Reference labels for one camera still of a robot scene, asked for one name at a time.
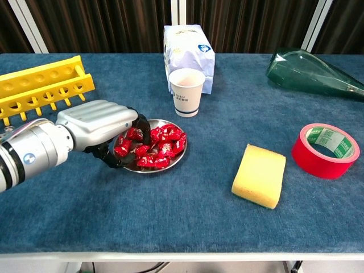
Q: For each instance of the yellow plastic tube rack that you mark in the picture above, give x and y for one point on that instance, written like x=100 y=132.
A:
x=86 y=82

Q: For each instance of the green spray bottle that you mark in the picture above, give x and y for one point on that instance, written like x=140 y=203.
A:
x=298 y=71

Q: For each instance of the red tape roll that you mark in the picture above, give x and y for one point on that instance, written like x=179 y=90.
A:
x=312 y=165

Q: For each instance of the white aluminium post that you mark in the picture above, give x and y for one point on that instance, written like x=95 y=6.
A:
x=318 y=25
x=28 y=28
x=178 y=12

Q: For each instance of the round steel plate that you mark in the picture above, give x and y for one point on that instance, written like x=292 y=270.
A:
x=159 y=122

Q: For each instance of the blue table cloth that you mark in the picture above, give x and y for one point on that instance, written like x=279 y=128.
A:
x=113 y=204

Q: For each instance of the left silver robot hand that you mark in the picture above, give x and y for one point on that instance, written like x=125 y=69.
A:
x=96 y=122

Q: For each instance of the white table frame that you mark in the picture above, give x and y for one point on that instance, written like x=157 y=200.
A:
x=182 y=256

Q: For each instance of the white paper cup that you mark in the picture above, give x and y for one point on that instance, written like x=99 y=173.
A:
x=186 y=96

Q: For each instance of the white blue paper bag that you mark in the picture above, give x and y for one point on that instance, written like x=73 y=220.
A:
x=187 y=48

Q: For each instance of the yellow sponge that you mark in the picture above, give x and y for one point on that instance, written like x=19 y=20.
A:
x=258 y=176

